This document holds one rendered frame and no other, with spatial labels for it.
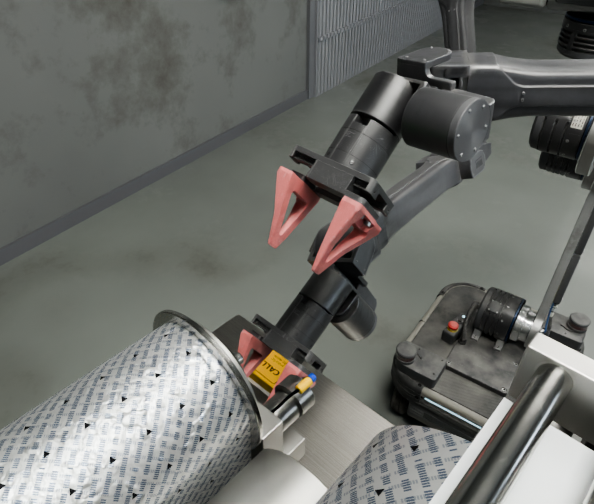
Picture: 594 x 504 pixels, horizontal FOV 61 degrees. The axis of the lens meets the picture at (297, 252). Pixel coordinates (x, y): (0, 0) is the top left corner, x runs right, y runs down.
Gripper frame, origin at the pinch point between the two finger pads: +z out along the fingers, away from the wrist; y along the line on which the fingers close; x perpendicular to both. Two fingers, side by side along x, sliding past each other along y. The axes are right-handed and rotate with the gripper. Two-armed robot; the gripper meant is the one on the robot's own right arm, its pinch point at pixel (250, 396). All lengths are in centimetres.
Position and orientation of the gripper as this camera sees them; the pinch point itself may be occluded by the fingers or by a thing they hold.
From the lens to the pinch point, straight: 68.8
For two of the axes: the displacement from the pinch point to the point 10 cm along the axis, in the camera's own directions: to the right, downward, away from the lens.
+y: -7.4, -4.2, 5.3
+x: -3.4, -4.5, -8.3
